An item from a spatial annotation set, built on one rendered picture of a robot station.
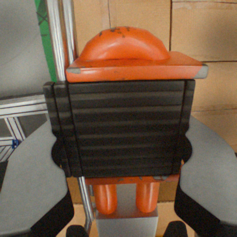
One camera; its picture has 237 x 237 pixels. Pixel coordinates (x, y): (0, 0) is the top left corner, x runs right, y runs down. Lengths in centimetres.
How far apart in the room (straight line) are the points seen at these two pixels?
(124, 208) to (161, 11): 58
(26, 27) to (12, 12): 12
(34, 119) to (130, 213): 109
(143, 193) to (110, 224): 5
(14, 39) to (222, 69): 118
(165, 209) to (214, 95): 50
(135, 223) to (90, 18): 58
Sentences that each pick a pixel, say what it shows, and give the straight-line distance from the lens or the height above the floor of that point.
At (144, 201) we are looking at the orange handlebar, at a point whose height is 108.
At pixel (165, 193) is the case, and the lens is 45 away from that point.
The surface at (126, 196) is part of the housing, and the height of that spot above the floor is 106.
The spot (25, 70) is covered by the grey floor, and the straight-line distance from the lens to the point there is 136.
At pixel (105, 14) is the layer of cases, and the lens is 64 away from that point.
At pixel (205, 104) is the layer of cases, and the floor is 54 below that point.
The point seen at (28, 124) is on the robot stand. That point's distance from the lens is 126.
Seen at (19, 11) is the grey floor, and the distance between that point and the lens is 132.
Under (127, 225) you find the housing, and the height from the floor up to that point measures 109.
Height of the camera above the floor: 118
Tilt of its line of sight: 61 degrees down
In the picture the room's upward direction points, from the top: 177 degrees clockwise
